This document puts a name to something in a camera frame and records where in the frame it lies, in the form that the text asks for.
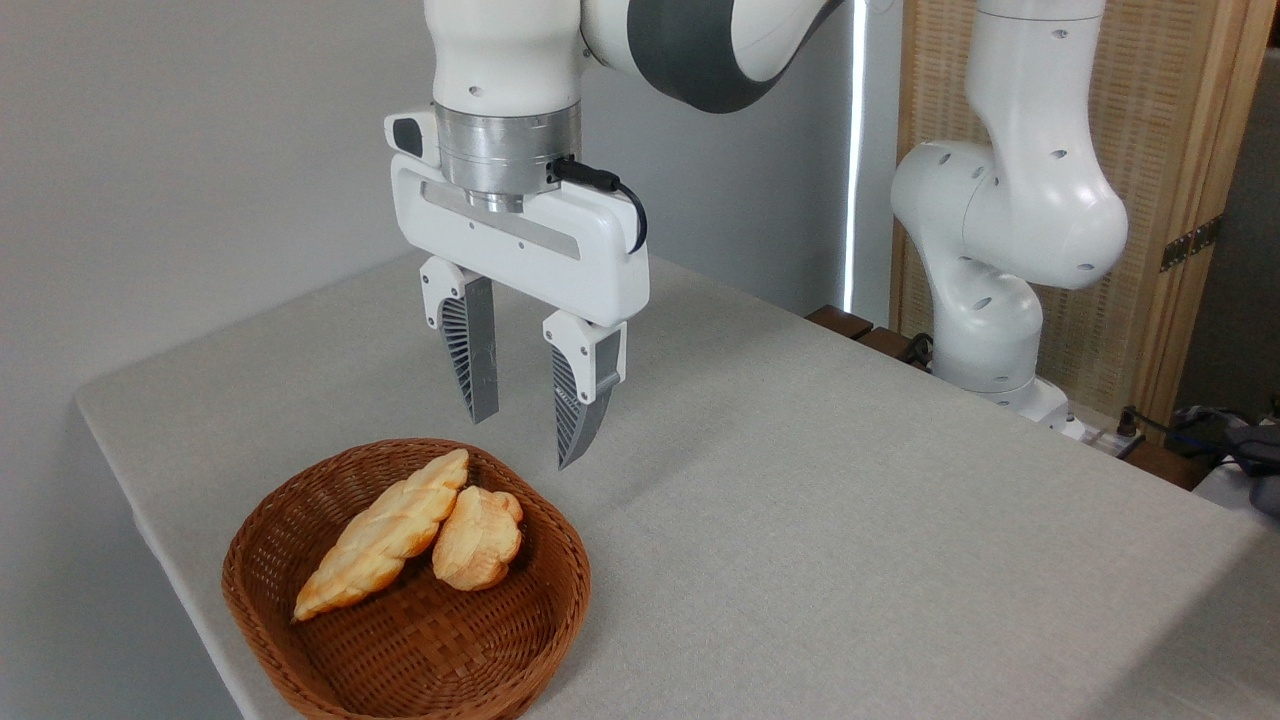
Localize short round bread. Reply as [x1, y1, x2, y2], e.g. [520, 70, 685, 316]
[432, 486, 524, 592]

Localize metal screen hinge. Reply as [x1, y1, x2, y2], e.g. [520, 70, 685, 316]
[1160, 215, 1223, 273]

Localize brown wicker basket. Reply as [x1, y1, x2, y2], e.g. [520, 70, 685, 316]
[222, 438, 592, 720]

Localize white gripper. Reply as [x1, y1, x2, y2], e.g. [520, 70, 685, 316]
[390, 155, 651, 471]

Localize dark wooden plank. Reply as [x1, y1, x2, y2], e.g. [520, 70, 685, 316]
[806, 305, 875, 341]
[858, 326, 917, 363]
[1120, 440, 1213, 492]

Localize grey tablecloth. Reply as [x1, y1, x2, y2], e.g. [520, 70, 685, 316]
[75, 245, 1280, 720]

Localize black cable bundle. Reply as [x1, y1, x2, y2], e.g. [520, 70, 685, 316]
[1115, 400, 1280, 471]

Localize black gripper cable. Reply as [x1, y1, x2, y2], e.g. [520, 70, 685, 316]
[552, 155, 649, 255]

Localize bamboo folding screen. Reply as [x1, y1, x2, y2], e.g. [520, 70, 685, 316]
[890, 0, 1280, 433]

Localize long twisted bread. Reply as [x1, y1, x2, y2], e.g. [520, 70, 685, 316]
[293, 449, 471, 623]

